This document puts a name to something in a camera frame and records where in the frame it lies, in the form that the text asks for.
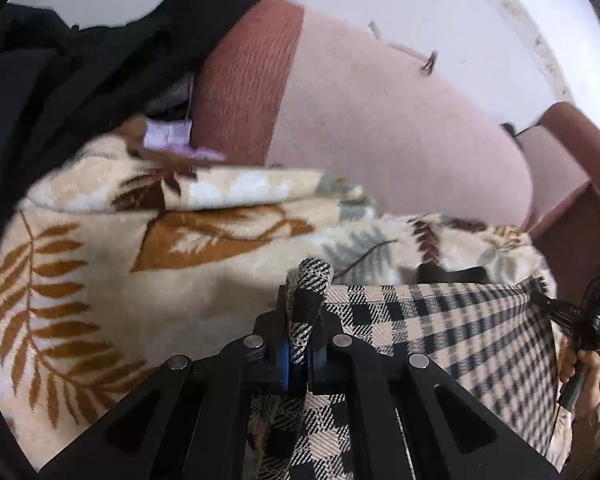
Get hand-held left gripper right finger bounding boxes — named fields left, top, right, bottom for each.
left=307, top=295, right=561, bottom=480

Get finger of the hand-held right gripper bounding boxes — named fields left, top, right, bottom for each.
left=530, top=290, right=588, bottom=333

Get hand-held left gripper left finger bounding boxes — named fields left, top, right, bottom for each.
left=40, top=285, right=293, bottom=480

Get checked shirt with brown collar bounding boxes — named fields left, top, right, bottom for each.
left=245, top=257, right=576, bottom=480

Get person's right forearm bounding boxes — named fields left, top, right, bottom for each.
left=567, top=400, right=600, bottom=468

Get person's right hand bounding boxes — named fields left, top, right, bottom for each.
left=557, top=335, right=600, bottom=418

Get leaf print blanket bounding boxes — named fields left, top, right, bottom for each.
left=0, top=130, right=561, bottom=466

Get pink sofa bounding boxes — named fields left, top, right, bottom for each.
left=190, top=0, right=600, bottom=291

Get purple and white packet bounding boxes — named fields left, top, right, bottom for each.
left=144, top=72, right=226, bottom=161

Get black eyeglasses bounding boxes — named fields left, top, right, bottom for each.
left=367, top=20, right=438, bottom=78

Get black garment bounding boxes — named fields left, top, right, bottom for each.
left=0, top=0, right=281, bottom=311

